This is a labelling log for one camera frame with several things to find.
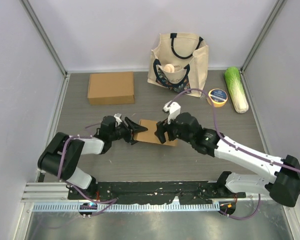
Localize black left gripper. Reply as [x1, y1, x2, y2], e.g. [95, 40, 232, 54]
[109, 117, 147, 145]

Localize small cardboard box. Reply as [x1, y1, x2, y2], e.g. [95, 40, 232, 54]
[133, 119, 178, 147]

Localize large cardboard box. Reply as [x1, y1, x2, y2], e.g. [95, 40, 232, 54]
[87, 71, 135, 106]

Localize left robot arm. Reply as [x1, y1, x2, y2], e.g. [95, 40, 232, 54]
[37, 113, 148, 200]

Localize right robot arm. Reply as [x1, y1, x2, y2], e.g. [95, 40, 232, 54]
[154, 112, 300, 207]

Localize wooden ball in bag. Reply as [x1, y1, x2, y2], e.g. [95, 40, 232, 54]
[163, 63, 175, 73]

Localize yellow tape roll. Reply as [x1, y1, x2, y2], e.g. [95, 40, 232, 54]
[207, 88, 228, 108]

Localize beige canvas tote bag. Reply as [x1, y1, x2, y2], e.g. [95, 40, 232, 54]
[147, 32, 209, 98]

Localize green plush cabbage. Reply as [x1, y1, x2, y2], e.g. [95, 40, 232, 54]
[224, 66, 249, 114]

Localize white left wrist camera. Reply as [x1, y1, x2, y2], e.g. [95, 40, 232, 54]
[114, 113, 122, 125]

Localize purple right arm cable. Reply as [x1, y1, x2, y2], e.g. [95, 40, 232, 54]
[171, 87, 300, 221]

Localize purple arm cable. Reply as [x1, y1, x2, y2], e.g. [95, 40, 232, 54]
[56, 123, 119, 217]
[171, 87, 300, 221]

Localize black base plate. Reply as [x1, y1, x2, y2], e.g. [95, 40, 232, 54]
[66, 181, 246, 205]

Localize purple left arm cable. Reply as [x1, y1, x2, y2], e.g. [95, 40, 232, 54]
[56, 123, 119, 217]

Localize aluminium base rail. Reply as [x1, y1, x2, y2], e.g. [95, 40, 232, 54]
[21, 182, 258, 202]

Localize white slotted cable duct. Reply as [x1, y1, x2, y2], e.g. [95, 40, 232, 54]
[32, 201, 220, 213]

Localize left aluminium frame post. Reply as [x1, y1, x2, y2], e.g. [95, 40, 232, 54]
[19, 0, 68, 77]

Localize aluminium frame post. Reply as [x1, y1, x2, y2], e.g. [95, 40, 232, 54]
[240, 0, 287, 73]
[19, 0, 68, 77]

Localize right aluminium frame post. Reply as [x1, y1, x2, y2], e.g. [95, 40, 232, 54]
[240, 0, 287, 73]

